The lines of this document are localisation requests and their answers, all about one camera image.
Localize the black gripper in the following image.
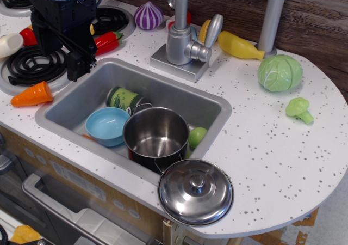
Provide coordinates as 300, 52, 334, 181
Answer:
30, 9, 97, 82

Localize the green toy broccoli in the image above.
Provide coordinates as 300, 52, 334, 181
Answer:
285, 97, 314, 124

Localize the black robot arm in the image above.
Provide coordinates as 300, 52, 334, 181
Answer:
30, 0, 101, 82

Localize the stainless steel pot lid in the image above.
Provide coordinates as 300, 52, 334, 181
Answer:
158, 159, 234, 226

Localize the red toy chili pepper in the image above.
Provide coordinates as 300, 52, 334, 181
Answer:
95, 32, 124, 56

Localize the yellow toy bell pepper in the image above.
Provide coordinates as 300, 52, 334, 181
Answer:
90, 24, 95, 35

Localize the orange toy carrot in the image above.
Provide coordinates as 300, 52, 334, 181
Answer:
10, 81, 53, 107

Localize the front left stove burner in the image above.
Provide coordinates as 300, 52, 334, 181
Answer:
1, 45, 71, 96

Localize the stove burner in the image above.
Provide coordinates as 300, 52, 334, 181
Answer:
92, 6, 136, 38
1, 45, 71, 96
1, 0, 33, 17

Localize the green pea can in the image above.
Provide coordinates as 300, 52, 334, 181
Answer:
105, 87, 149, 115

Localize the grey sink basin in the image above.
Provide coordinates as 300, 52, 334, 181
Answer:
35, 58, 232, 185

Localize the red toy ketchup bottle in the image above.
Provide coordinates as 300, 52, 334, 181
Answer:
19, 25, 38, 46

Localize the back right stove burner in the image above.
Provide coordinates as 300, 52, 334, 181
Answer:
92, 6, 136, 38

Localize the light blue bowl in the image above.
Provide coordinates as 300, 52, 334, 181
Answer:
85, 107, 130, 147

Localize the white toy bottle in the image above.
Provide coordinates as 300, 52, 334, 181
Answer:
0, 33, 23, 58

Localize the purple striped toy onion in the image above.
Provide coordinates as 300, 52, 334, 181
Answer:
134, 2, 164, 30

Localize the back left stove burner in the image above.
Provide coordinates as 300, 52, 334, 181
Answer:
1, 0, 33, 17

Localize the silver toy faucet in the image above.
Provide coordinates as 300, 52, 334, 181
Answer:
150, 0, 223, 82

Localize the red toy tomato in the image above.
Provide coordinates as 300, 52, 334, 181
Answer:
166, 11, 191, 30

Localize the yellow toy corn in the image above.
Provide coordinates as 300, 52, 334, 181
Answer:
198, 19, 211, 44

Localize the green toy apple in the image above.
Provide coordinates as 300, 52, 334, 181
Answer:
188, 127, 207, 148

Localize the yellow toy squash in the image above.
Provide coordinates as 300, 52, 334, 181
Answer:
217, 31, 265, 60

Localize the yellow object on floor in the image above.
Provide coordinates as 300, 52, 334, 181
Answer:
10, 225, 41, 244

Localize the green toy cabbage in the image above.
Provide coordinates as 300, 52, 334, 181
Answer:
258, 54, 303, 92

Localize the grey metal pole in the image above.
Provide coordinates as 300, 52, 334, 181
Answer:
257, 0, 285, 58

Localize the silver oven door handle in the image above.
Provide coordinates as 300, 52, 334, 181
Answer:
22, 173, 158, 244

